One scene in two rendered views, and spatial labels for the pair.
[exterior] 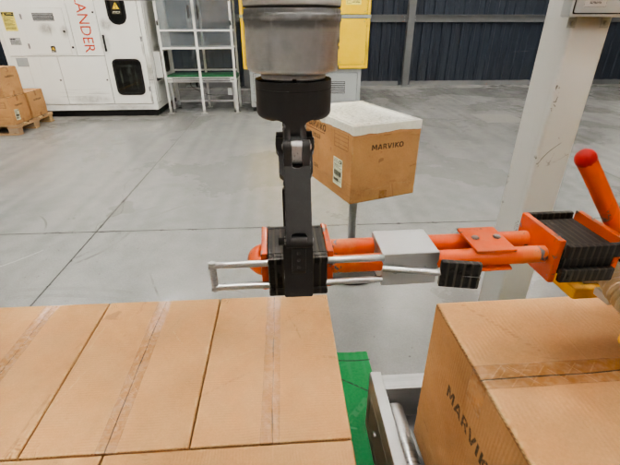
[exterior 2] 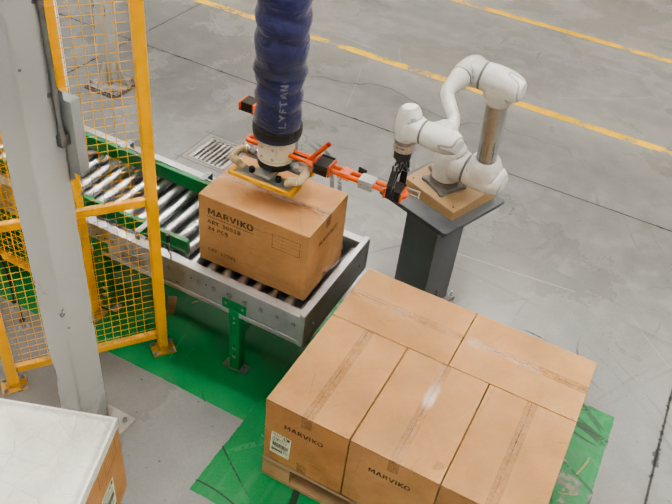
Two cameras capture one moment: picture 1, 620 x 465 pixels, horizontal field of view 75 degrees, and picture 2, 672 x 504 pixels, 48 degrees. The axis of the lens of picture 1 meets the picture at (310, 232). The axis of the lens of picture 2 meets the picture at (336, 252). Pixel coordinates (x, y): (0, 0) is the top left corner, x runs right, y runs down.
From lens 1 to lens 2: 356 cm
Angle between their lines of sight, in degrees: 108
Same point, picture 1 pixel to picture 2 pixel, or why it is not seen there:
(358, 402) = (243, 450)
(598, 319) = (262, 207)
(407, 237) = (366, 178)
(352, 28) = not seen: outside the picture
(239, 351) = (359, 385)
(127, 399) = (434, 387)
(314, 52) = not seen: hidden behind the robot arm
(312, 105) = not seen: hidden behind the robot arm
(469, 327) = (311, 225)
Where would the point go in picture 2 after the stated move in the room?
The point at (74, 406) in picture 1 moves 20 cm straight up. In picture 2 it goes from (463, 398) to (473, 368)
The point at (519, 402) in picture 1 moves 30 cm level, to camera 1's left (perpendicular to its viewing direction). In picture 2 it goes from (327, 207) to (382, 231)
